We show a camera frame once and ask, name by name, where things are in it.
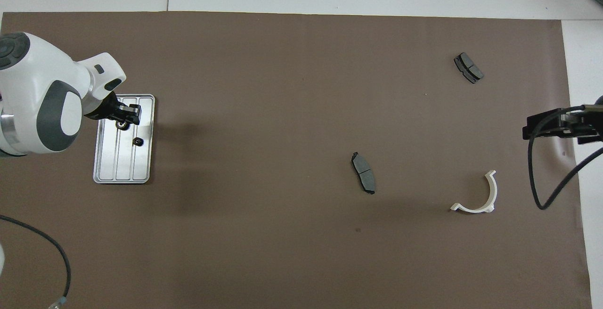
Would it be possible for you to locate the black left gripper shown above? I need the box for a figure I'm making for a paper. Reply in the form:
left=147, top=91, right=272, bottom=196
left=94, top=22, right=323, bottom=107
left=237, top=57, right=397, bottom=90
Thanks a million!
left=84, top=91, right=142, bottom=126

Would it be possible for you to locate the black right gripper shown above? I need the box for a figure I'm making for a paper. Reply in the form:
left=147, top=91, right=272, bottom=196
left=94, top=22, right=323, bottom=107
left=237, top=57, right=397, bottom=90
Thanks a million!
left=522, top=95, right=603, bottom=146

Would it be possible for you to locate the silver metal tray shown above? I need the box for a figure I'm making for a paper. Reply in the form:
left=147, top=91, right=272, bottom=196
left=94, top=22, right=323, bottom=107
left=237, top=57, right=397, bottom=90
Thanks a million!
left=93, top=94, right=155, bottom=185

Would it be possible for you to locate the dark grey brake pad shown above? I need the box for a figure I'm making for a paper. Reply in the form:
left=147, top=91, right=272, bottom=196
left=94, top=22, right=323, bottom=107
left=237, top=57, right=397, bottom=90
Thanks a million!
left=454, top=52, right=484, bottom=84
left=351, top=152, right=376, bottom=195

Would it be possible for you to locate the brown table mat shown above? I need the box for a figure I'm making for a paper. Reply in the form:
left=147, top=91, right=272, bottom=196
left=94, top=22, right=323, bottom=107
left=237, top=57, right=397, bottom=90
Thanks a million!
left=0, top=11, right=593, bottom=309

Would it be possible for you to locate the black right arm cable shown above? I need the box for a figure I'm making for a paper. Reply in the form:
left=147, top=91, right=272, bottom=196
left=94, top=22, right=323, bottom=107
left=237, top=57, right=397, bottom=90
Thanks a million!
left=527, top=104, right=603, bottom=211

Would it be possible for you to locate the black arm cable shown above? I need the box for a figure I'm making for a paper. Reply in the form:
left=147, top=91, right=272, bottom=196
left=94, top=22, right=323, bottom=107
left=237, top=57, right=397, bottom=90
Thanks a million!
left=527, top=104, right=603, bottom=211
left=0, top=214, right=72, bottom=309

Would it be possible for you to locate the white curved plastic bracket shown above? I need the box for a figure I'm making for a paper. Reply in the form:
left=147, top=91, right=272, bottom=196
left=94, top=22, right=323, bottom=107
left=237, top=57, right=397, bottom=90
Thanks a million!
left=450, top=170, right=498, bottom=214

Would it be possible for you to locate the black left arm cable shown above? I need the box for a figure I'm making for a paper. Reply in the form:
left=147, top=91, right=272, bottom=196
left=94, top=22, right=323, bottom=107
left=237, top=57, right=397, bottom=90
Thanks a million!
left=0, top=214, right=72, bottom=309

